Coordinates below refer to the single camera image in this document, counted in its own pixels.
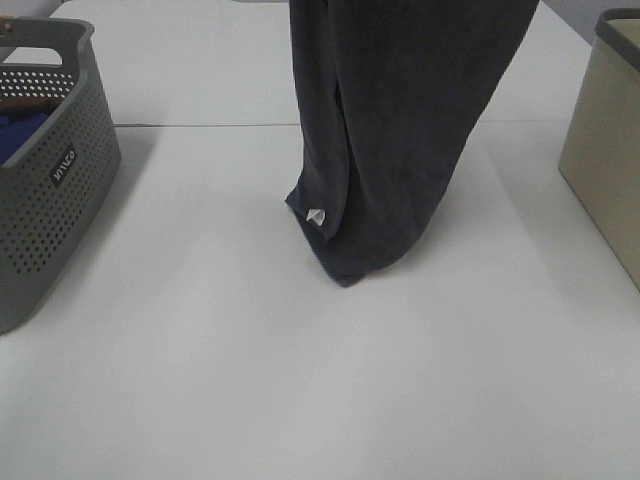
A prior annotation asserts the grey perforated plastic basket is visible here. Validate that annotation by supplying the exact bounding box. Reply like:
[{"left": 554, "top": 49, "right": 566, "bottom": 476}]
[{"left": 1, "top": 18, "right": 121, "bottom": 332}]

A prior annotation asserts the brown cloth in basket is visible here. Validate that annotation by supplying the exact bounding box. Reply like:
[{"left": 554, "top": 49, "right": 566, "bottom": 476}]
[{"left": 0, "top": 97, "right": 62, "bottom": 116}]

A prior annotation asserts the blue towel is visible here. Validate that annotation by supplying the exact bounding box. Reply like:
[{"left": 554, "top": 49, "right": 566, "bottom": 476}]
[{"left": 0, "top": 112, "right": 49, "bottom": 164}]

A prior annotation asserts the dark grey towel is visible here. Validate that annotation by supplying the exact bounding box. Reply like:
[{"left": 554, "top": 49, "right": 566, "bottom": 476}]
[{"left": 286, "top": 1, "right": 537, "bottom": 287}]

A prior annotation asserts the beige fabric storage box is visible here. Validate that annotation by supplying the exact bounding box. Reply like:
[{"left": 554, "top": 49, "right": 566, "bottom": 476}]
[{"left": 558, "top": 8, "right": 639, "bottom": 284}]

